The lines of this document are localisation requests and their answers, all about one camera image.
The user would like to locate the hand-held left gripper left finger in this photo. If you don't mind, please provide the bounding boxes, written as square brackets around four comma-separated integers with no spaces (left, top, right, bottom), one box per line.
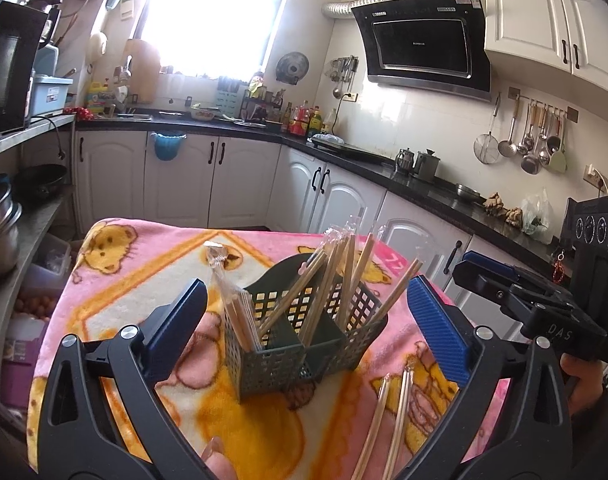
[36,278,208,480]

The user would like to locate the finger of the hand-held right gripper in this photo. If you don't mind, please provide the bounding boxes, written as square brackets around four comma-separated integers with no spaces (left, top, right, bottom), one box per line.
[451,250,575,312]

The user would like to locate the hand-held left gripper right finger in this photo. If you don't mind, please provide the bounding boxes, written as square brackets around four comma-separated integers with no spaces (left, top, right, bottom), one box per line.
[406,274,575,480]

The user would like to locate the wooden chopsticks pair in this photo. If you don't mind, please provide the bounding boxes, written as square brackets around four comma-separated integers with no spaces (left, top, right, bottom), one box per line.
[366,258,423,328]
[204,241,265,352]

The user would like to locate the green plastic utensil holder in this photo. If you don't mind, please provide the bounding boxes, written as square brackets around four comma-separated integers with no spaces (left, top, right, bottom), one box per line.
[223,252,389,403]

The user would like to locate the clear chopsticks pair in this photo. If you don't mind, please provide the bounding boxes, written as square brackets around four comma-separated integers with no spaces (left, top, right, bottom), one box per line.
[351,372,392,480]
[381,365,415,480]

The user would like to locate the bunch of chopsticks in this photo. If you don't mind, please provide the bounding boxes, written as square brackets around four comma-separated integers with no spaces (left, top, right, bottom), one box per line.
[258,215,385,348]

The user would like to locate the person's right forearm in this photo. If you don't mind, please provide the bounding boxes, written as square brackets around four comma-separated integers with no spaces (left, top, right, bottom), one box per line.
[569,385,608,466]

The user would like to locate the row of hanging kitchen utensils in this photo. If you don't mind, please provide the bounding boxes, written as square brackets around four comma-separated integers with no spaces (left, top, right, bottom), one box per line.
[473,92,570,176]

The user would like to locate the person's right hand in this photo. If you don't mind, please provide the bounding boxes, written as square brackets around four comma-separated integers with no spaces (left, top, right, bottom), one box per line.
[559,352,608,416]

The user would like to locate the person's left hand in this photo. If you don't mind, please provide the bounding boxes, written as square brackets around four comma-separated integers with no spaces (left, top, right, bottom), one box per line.
[201,435,242,480]

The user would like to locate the pink and orange printed blanket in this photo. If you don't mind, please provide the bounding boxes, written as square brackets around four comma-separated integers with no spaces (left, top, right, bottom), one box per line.
[26,217,512,480]

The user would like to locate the clear plastic bag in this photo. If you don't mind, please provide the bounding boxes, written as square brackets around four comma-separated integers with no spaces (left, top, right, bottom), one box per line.
[521,189,552,236]

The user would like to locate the metal kettle with lid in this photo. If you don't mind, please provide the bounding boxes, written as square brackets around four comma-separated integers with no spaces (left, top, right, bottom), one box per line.
[414,150,441,183]

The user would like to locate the small metal kettle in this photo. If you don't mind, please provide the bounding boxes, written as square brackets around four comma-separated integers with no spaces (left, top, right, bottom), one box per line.
[395,148,417,175]

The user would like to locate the white base cabinets under window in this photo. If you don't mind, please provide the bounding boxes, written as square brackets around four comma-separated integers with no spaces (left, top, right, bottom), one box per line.
[76,130,285,231]

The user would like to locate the white base cabinets under stove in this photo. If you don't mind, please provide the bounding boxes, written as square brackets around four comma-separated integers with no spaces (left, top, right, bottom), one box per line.
[266,145,575,341]

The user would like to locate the purple storage box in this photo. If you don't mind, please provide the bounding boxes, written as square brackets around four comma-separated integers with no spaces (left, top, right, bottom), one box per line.
[1,320,47,408]

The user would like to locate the blue hanging bin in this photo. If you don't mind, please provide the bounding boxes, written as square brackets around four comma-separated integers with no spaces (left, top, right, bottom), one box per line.
[151,131,187,162]

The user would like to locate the grey stone shelf unit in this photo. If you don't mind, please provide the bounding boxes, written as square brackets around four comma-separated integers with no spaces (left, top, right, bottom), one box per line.
[0,112,77,411]

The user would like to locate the black induction cooktop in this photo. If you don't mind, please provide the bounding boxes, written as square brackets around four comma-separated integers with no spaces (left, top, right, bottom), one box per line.
[311,141,392,163]

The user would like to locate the black wok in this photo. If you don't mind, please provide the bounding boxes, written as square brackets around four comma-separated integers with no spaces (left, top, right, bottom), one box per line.
[14,164,68,201]

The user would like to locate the black range hood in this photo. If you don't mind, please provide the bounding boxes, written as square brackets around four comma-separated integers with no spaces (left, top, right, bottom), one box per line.
[351,0,492,105]

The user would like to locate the black spice rack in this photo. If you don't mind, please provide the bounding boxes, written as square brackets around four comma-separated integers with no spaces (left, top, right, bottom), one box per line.
[243,87,285,123]

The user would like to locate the group of condiment bottles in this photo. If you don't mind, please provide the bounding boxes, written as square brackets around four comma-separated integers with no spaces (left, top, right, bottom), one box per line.
[281,101,337,137]

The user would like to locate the dish detergent bottles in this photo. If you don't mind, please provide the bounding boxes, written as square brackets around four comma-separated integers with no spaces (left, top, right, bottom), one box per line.
[86,80,115,113]

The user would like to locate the small hanging tools cluster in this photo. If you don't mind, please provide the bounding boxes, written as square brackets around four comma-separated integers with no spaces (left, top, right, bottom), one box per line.
[329,55,361,100]

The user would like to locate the wooden cutting board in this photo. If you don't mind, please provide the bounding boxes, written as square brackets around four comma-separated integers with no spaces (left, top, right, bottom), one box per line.
[122,38,162,103]

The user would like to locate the blue grey plastic box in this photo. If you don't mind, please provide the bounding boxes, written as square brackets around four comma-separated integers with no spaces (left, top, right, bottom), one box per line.
[31,75,74,117]

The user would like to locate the black microwave oven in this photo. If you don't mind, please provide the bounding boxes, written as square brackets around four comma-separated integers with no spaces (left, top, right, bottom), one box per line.
[0,0,49,136]

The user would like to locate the kitchen window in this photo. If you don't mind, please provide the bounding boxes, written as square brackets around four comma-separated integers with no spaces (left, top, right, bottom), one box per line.
[134,0,297,81]

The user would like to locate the wall power socket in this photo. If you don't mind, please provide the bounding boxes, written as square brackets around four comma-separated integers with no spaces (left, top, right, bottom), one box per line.
[583,164,608,191]

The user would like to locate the white wall cabinets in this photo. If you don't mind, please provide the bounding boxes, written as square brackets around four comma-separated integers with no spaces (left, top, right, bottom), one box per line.
[484,0,608,91]

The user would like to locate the silver exhaust duct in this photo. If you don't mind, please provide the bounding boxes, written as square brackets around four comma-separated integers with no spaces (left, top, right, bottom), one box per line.
[321,0,397,18]

